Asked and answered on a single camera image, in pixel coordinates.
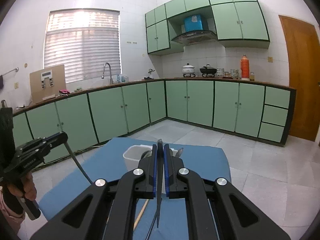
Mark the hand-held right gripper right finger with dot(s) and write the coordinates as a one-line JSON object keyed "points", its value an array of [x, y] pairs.
{"points": [[167, 170]]}

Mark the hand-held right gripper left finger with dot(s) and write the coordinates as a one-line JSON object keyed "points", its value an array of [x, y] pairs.
{"points": [[155, 170]]}

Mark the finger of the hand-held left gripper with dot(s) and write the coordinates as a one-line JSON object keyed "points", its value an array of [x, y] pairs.
{"points": [[50, 138], [47, 146]]}

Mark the black plastic spoon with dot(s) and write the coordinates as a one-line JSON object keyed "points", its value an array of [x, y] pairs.
{"points": [[145, 155]]}

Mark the large silver spoon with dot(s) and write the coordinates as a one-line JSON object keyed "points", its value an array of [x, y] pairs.
{"points": [[179, 152]]}

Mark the white divided utensil holder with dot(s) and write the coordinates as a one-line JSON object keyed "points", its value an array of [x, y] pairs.
{"points": [[132, 158]]}

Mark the thick grey chopstick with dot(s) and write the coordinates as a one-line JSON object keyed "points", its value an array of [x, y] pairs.
{"points": [[80, 166]]}

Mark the dark blue chopstick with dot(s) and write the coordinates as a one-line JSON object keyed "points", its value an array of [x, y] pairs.
{"points": [[159, 210], [150, 230]]}

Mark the bamboo chopstick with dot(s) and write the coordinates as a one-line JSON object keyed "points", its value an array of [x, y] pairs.
{"points": [[140, 215]]}

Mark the person's left forearm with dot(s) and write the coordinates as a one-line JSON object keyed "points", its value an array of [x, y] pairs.
{"points": [[6, 217]]}

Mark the person's left hand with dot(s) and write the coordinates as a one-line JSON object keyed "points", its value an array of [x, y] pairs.
{"points": [[30, 190]]}

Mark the red cloth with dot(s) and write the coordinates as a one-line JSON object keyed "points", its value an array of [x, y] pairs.
{"points": [[64, 92]]}

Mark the blue felt table cover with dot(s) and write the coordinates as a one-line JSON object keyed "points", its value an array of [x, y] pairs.
{"points": [[105, 170]]}

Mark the brown cardboard board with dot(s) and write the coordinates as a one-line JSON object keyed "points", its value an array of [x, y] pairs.
{"points": [[36, 90]]}

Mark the green base cabinets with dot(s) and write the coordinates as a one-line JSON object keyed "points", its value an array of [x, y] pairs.
{"points": [[105, 115]]}

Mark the metal kitchen faucet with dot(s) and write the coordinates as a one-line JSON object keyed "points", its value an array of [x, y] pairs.
{"points": [[107, 66]]}

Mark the bottles by the sink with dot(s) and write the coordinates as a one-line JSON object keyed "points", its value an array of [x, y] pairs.
{"points": [[122, 78]]}

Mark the white window blinds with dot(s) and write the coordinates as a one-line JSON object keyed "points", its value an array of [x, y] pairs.
{"points": [[82, 45]]}

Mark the white cooking pot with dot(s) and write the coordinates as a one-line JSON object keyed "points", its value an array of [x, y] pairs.
{"points": [[188, 70]]}

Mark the black wok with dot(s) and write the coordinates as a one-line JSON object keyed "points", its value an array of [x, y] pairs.
{"points": [[208, 71]]}

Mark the stack of bowls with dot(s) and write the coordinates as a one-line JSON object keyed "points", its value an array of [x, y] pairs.
{"points": [[220, 72]]}

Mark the patterned bowl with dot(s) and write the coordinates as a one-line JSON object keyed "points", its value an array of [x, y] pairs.
{"points": [[234, 73]]}

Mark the small glass jar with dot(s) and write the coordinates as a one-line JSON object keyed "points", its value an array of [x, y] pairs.
{"points": [[252, 76]]}

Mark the orange thermos flask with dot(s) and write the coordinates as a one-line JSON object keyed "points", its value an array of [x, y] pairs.
{"points": [[245, 68]]}

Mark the black range hood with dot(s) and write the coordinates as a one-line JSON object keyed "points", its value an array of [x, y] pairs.
{"points": [[193, 37]]}

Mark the blue box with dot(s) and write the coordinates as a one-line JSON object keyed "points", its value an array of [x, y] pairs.
{"points": [[193, 23]]}

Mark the wooden door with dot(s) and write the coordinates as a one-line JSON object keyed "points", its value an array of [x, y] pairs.
{"points": [[300, 80]]}

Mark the wall towel rail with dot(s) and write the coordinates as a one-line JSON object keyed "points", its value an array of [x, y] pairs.
{"points": [[10, 71]]}

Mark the green wall cabinets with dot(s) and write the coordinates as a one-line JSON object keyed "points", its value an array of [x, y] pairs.
{"points": [[240, 22]]}

